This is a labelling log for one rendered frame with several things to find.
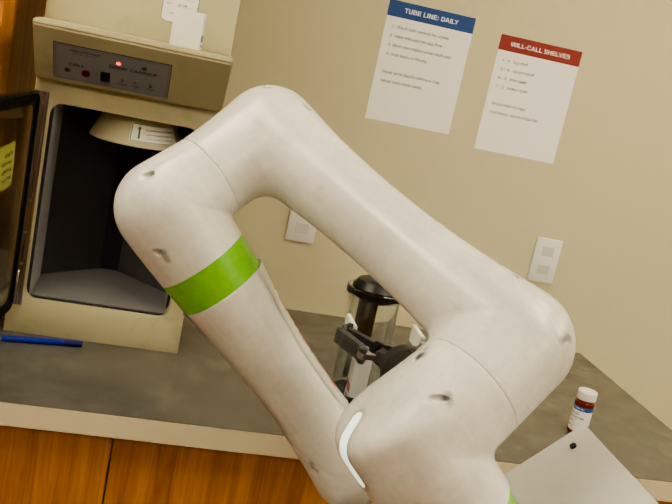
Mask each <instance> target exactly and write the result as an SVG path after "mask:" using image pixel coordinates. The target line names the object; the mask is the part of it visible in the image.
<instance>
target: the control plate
mask: <svg viewBox="0 0 672 504"><path fill-rule="evenodd" d="M53 59H54V77H58V78H63V79H69V80H74V81H79V82H84V83H89V84H94V85H99V86H104V87H109V88H114V89H120V90H125V91H130V92H135V93H140V94H145V95H150V96H155V97H160V98H165V99H167V97H168V91H169V84H170V78H171V72H172V65H168V64H164V63H159V62H154V61H149V60H144V59H139V58H134V57H129V56H124V55H120V54H115V53H110V52H105V51H100V50H95V49H90V48H85V47H80V46H75V45H71V44H66V43H61V42H56V41H53ZM117 61H119V62H121V63H122V65H121V66H117V65H116V64H115V62H117ZM143 66H144V67H146V68H147V71H142V70H141V67H143ZM66 67H68V68H70V69H71V71H70V72H66V71H65V70H64V68H66ZM83 70H86V71H88V72H90V76H89V77H84V76H82V74H81V73H82V71H83ZM101 72H106V73H110V83H107V82H102V81H100V74H101ZM120 78H124V79H125V81H124V82H120ZM134 81H138V82H139V84H137V85H135V84H134ZM148 84H153V87H152V88H149V86H148Z"/></svg>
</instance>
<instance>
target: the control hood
mask: <svg viewBox="0 0 672 504"><path fill-rule="evenodd" d="M53 41H56V42H61V43H66V44H71V45H75V46H80V47H85V48H90V49H95V50H100V51H105V52H110V53H115V54H120V55H124V56H129V57H134V58H139V59H144V60H149V61H154V62H159V63H164V64H168V65H172V72H171V78H170V84H169V91H168V97H167V99H165V98H160V97H155V96H150V95H145V94H140V93H135V92H130V91H125V90H120V89H114V88H109V87H104V86H99V85H94V84H89V83H84V82H79V81H74V80H69V79H63V78H58V77H54V59H53ZM33 47H34V73H35V75H36V77H41V78H46V79H51V80H56V81H61V82H67V83H72V84H77V85H82V86H87V87H92V88H97V89H102V90H107V91H113V92H118V93H123V94H128V95H133V96H138V97H143V98H148V99H154V100H159V101H164V102H169V103H174V104H179V105H184V106H189V107H194V108H200V109H205V110H210V111H215V112H220V111H221V110H222V107H223V103H224V99H225V95H226V90H227V86H228V82H229V78H230V74H231V70H232V66H233V61H234V60H233V59H232V57H230V56H229V55H224V54H219V53H215V52H210V51H205V50H194V49H189V48H185V47H180V46H175V45H171V44H169V43H167V42H162V41H157V40H153V39H148V38H143V37H138V36H134V35H129V34H124V33H119V32H114V31H110V30H105V29H100V28H95V27H91V26H86V25H81V24H76V23H71V22H67V21H62V20H57V19H52V18H48V17H35V18H33Z"/></svg>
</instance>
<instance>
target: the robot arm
mask: <svg viewBox="0 0 672 504"><path fill-rule="evenodd" d="M259 197H272V198H275V199H277V200H279V201H281V202H282V203H283V204H285V205H286V206H287V207H289V208H290V209H292V210H293V211H294V212H296V213H297V214H298V215H299V216H301V217H302V218H303V219H305V220H306V221H307V222H309V223H310V224H311V225H312V226H314V227H315V228H316V229H317V230H319V231H320V232H321V233H322V234H324V235H325V236H326V237H327V238H328V239H330V240H331V241H332V242H333V243H334V244H336V245H337V246H338V247H339V248H340V249H342V250H343V251H344V252H345V253H346V254H347V255H348V256H350V257H351V258H352V259H353V260H354V261H355V262H356V263H357V264H359V265H360V266H361V267H362V268H363V269H364V270H365V271H366V272H367V273H368V274H369V275H370V276H372V277H373V278H374V279H375V280H376V281H377V282H378V283H379V284H380V285H381V286H382V287H383V288H384V289H385V290H386V291H387V292H388V293H389V294H390V295H391V296H392V297H393V298H394V299H395V300H396V301H397V302H398V303H399V304H400V305H401V306H402V307H403V308H404V309H405V310H406V311H407V312H408V313H409V314H410V315H411V316H412V317H413V318H414V319H415V320H416V321H417V322H418V324H419V325H420V326H421V327H422V328H423V329H424V330H425V331H426V332H427V333H428V338H427V337H425V336H424V335H423V334H422V332H421V331H420V330H419V328H418V327H417V325H415V324H413V325H412V328H411V332H410V336H409V341H410V342H411V344H412V345H409V344H402V345H398V346H395V345H390V344H388V343H386V342H384V341H382V340H380V341H376V340H374V339H372V338H370V337H368V336H367V335H365V334H363V333H361V332H359V331H357V328H358V327H357V325H356V323H355V321H354V319H353V318H352V316H351V314H350V313H347V314H346V319H345V323H343V326H342V327H337V329H336V333H335V337H334V342H335V343H336V344H338V345H339V346H340V347H341V348H343V349H344V350H345V351H346V352H348V353H349V354H350V355H351V356H353V357H354V358H355V360H356V362H357V363H359V364H364V362H366V360H369V361H373V362H374V363H375V364H376V365H377V366H379V369H380V378H379V379H377V380H376V381H375V382H373V383H372V384H371V385H369V386H368V387H367V388H366V389H364V390H363V391H362V392H361V393H360V394H358V395H357V396H356V397H355V398H354V399H353V400H352V401H351V402H350V404H349V403H348V400H347V399H346V398H345V397H344V395H343V394H342V393H341V392H340V390H339V389H338V388H337V386H336V385H335V383H334V382H333V381H332V379H331V378H330V377H329V375H328V374H327V372H326V371H325V370H324V368H323V367H322V365H321V364H320V362H319V361H318V359H317V358H316V356H315V355H314V353H313V352H312V350H311V349H310V347H309V346H308V344H307V343H306V341H305V339H304V338H303V336H302V334H301V333H300V331H299V330H298V328H297V326H296V325H295V323H294V321H293V319H292V318H291V316H290V314H289V312H288V311H287V309H286V307H285V305H284V303H283V302H282V300H281V298H280V296H279V294H278V292H277V290H276V288H275V287H274V285H273V283H272V281H271V279H270V277H269V275H268V273H267V271H266V269H265V267H264V265H263V263H262V260H261V259H257V258H256V256H255V255H254V253H253V251H252V249H251V248H250V246H249V244H248V243H247V241H246V239H245V238H244V236H243V235H242V233H241V231H240V230H239V228H238V226H237V225H236V223H235V222H234V220H233V218H232V216H233V214H234V213H235V212H236V211H238V210H239V209H241V208H242V207H243V206H245V205H246V204H248V203H249V202H251V201H252V200H254V199H256V198H259ZM113 210H114V218H115V222H116V225H117V227H118V229H119V231H120V233H121V235H122V236H123V238H124V239H125V240H126V242H127V243H128V244H129V246H130V247H131V248H132V249H133V251H134V252H135V253H136V255H137V256H138V257H139V259H140V260H141V261H142V262H143V264H144V265H145V266H146V267H147V269H148V270H149V271H150V272H151V274H152V275H153V276H154V277H155V279H156V280H157V281H158V282H159V284H160V285H161V286H162V287H163V288H164V290H165V291H166V292H167V293H168V294H169V296H170V297H171V298H172V299H173V300H174V302H175V303H176V304H177V305H178V306H179V307H180V308H181V310H182V311H183V316H184V317H185V318H186V319H187V320H188V321H189V322H190V323H191V324H192V325H193V326H194V327H195V328H196V329H197V330H198V331H199V332H200V333H201V334H202V335H203V336H204V337H205V338H206V339H207V340H208V342H209V343H210V344H211V345H212V346H213V347H214V348H215V349H216V350H217V351H218V352H219V353H220V354H221V356H222V357H223V358H224V359H225V360H226V361H227V362H228V363H229V365H230V366H231V367H232V368H233V369H234V370H235V372H236V373H237V374H238V375H239V376H240V377H241V379H242V380H243V381H244V382H245V384H246V385H247V386H248V387H249V389H250V390H251V391H252V392H253V394H254V395H255V396H256V397H257V399H258V400H259V401H260V403H261V404H262V405H263V407H264V408H265V409H266V411H267V412H268V413H269V415H270V416H271V418H272V419H273V420H274V422H275V423H276V425H277V426H278V427H279V429H280V430H281V432H282V433H283V435H284V436H285V438H286V439H287V441H288V442H289V444H290V445H291V446H292V448H293V450H294V451H295V453H296V454H297V456H298V458H299V460H300V461H301V463H302V465H303V466H304V468H305V470H306V472H307V473H308V475H309V477H310V479H311V480H312V482H313V484H314V486H315V488H316V490H317V491H318V493H319V495H320V496H321V497H322V498H323V499H324V500H325V501H326V502H327V503H328V504H518V503H517V502H516V500H515V499H514V497H513V495H512V491H511V487H510V484H509V482H508V480H507V478H506V477H505V475H504V474H503V472H502V471H501V469H500V467H499V466H498V464H497V463H496V461H495V457H494V455H495V451H496V449H497V448H498V446H499V445H500V444H501V443H502V442H503V441H504V440H505V439H506V438H507V437H508V436H509V435H510V434H511V433H512V432H513V431H514V430H515V429H516V428H517V427H518V426H519V425H520V424H521V423H522V422H523V421H524V420H525V419H526V418H527V417H528V416H529V415H530V414H531V413H532V412H533V411H534V410H535V409H536V408H537V407H538V406H539V405H540V404H541V403H542V402H543V401H544V400H545V399H546V398H547V397H548V396H549V394H550V393H551V392H552V391H553V390H554V389H555V388H556V387H557V386H558V385H559V384H560V383H561V382H562V381H563V380H564V379H565V377H566V376H567V374H568V372H569V370H570V368H571V366H572V364H573V361H574V357H575V351H576V338H575V331H574V327H573V324H572V322H571V319H570V317H569V315H568V314H567V312H566V310H565V309H564V308H563V306H562V305H561V304H560V303H559V302H558V301H557V300H556V299H555V298H554V297H553V296H551V295H550V294H549V293H547V292H545V291H544V290H542V289H540V288H539V287H537V286H535V285H533V284H532V283H530V282H528V281H527V280H525V279H523V278H522V277H520V276H518V275H517V274H515V273H513V272H512V271H510V270H509V269H507V268H505V267H504V266H502V265H501V264H499V263H498V262H496V261H494V260H492V259H491V258H489V257H488V256H486V255H485V254H483V253H482V252H480V251H479V250H477V249H476V248H474V247H473V246H471V245H470V244H468V243H467V242H465V241H464V240H462V239H461V238H460V237H458V236H457V235H455V234H454V233H453V232H451V231H450V230H448V229H447V228H446V227H444V226H443V225H442V224H440V223H439V222H438V221H436V220H435V219H433V218H432V217H431V216H429V215H428V214H427V213H426V212H424V211H423V210H422V209H420V208H419V207H418V206H417V205H415V204H414V203H413V202H411V201H410V200H409V199H408V198H406V197H405V196H404V195H403V194H402V193H400V192H399V191H398V190H397V189H396V188H394V187H393V186H392V185H391V184H390V183H388V182H387V181H386V180H385V179H384V178H383V177H381V176H380V175H379V174H378V173H377V172H376V171H375V170H373V169H372V168H371V167H370V166H369V165H368V164H367V163H366V162H365V161H364V160H362V159H361V158H360V157H359V156H358V155H357V154H356V153H355V152H354V151H353V150H352V149H351V148H350V147H349V146H348V145H347V144H345V143H344V142H343V141H342V140H341V139H340V138H339V137H338V136H337V135H336V134H335V133H334V132H333V131H332V129H331V128H330V127H329V126H328V125H327V124H326V123H325V122H324V121H323V120H322V118H321V117H320V116H319V115H318V114H317V113H316V112H315V111H314V110H313V109H312V108H311V107H310V105H309V104H308V103H307V102H306V101H305V100H304V99H303V98H302V97H301V96H299V95H298V94H297V93H295V92H293V91H292V90H290V89H287V88H284V87H281V86H276V85H262V86H257V87H254V88H251V89H249V90H247V91H245V92H243V93H242V94H240V95H239V96H238V97H236V98H235V99H234V100H233V101H232V102H231V103H230V104H228V105H227V106H226V107H225V108H224V109H222V110H221V111H220V112H219V113H218V114H216V115H215V116H214V117H212V118H211V119H210V120H209V121H207V122H206V123H205V124H203V125H202V126H201V127H199V128H198V129H197V130H195V131H194V132H192V133H191V134H190V135H188V136H187V137H185V138H184V139H183V140H181V141H179V142H178V143H176V144H174V145H172V146H170V147H169V148H167V149H165V150H163V151H162V152H160V153H158V154H156V155H154V156H153V157H151V158H149V159H147V160H146V161H144V162H142V163H140V164H138V165H137V166H135V167H134V168H132V169H131V170H130V171H129V172H128V173H127V174H126V175H125V176H124V178H123V179H122V180H121V182H120V184H119V186H118V188H117V190H116V193H115V197H114V205H113ZM382 347H383V348H382Z"/></svg>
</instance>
